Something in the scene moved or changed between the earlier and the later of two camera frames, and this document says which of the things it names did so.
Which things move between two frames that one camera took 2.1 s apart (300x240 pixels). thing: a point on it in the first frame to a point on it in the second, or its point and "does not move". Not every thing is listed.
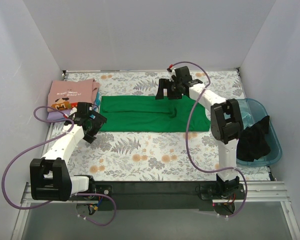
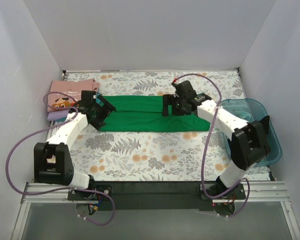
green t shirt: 149,114 does not move
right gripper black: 168,88 to 168,105
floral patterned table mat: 120,156 does not move
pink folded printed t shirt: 63,95 does not move
